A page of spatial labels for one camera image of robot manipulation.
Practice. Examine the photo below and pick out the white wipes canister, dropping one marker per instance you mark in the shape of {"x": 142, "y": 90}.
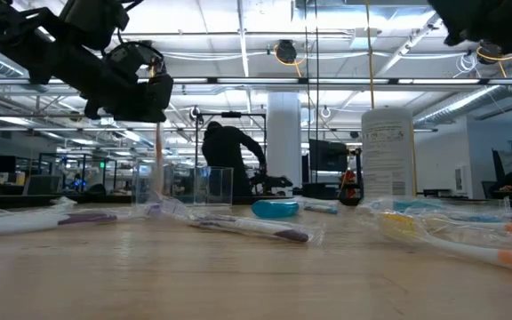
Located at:
{"x": 387, "y": 151}

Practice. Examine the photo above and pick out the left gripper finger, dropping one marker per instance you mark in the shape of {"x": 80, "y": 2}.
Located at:
{"x": 120, "y": 114}
{"x": 151, "y": 116}

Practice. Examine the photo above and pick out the green white toothbrush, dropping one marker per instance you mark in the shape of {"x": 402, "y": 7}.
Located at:
{"x": 476, "y": 218}

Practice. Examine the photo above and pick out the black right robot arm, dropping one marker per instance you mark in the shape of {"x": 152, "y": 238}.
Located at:
{"x": 496, "y": 22}

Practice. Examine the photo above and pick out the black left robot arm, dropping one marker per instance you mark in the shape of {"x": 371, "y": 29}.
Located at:
{"x": 16, "y": 35}

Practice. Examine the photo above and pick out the black background robot arm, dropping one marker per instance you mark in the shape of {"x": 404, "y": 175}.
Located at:
{"x": 274, "y": 182}

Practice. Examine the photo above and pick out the black aluminium table frame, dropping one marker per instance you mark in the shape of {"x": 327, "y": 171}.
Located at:
{"x": 82, "y": 199}

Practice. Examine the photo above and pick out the person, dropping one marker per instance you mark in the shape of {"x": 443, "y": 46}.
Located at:
{"x": 227, "y": 155}

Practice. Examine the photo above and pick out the clear acrylic organizer box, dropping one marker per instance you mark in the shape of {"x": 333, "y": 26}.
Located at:
{"x": 213, "y": 186}

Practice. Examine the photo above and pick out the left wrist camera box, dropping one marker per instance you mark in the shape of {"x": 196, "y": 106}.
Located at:
{"x": 127, "y": 58}

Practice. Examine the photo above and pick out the small blue mouthwash bottle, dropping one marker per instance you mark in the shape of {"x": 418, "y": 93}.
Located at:
{"x": 275, "y": 209}

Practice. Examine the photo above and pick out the black gantry frame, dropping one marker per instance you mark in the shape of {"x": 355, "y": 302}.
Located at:
{"x": 197, "y": 151}

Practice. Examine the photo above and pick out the white pillar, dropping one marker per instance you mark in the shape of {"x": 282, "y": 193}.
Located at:
{"x": 284, "y": 142}

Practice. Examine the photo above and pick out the blue white toothbrush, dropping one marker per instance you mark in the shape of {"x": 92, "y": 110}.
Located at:
{"x": 322, "y": 208}
{"x": 416, "y": 205}

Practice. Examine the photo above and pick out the orange red object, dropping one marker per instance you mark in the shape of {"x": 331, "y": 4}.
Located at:
{"x": 348, "y": 182}

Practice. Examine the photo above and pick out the purple white toothbrush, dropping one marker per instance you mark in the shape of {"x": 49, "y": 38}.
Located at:
{"x": 256, "y": 226}
{"x": 16, "y": 223}

